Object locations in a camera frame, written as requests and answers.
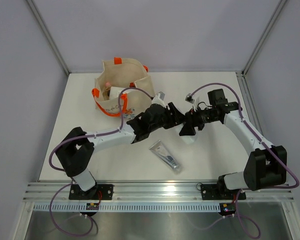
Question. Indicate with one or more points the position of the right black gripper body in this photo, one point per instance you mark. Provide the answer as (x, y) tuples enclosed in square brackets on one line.
[(201, 117)]

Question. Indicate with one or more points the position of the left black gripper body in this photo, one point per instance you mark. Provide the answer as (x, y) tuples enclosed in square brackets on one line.
[(168, 121)]

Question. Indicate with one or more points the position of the silver tube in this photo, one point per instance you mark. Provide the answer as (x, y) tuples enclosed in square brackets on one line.
[(162, 152)]

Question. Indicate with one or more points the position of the white bottle black cap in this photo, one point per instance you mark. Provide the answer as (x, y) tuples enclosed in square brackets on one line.
[(113, 92)]

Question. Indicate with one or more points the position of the peach bottle pink cap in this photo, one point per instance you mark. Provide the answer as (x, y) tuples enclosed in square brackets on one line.
[(107, 89)]

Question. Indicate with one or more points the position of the green bottle red cap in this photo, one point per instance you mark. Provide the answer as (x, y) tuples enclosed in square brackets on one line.
[(132, 85)]

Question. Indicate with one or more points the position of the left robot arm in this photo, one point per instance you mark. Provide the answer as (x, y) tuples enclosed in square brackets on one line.
[(75, 151)]

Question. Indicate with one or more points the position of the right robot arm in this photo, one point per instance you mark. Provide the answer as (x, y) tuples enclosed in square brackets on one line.
[(265, 167)]

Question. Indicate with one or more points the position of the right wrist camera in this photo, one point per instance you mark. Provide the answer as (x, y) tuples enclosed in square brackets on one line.
[(194, 101)]

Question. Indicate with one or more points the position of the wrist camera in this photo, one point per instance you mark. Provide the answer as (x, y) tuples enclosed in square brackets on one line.
[(194, 101), (159, 99)]

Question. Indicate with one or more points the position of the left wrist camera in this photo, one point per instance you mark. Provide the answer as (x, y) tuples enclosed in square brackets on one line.
[(159, 99)]

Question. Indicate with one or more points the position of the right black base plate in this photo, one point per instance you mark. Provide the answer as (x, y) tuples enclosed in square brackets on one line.
[(215, 192)]

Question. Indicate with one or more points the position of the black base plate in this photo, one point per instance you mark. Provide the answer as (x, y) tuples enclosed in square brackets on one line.
[(215, 192), (98, 192)]

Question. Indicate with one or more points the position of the canvas bag orange handles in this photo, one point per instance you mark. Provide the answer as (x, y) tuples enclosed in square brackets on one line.
[(120, 72)]

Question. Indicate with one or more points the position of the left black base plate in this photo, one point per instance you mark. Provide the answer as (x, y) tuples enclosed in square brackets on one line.
[(98, 192)]

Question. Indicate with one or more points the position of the aluminium mounting rail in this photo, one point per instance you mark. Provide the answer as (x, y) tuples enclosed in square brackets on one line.
[(157, 191)]

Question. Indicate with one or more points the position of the white slotted cable duct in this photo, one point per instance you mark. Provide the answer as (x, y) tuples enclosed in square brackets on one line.
[(126, 207)]

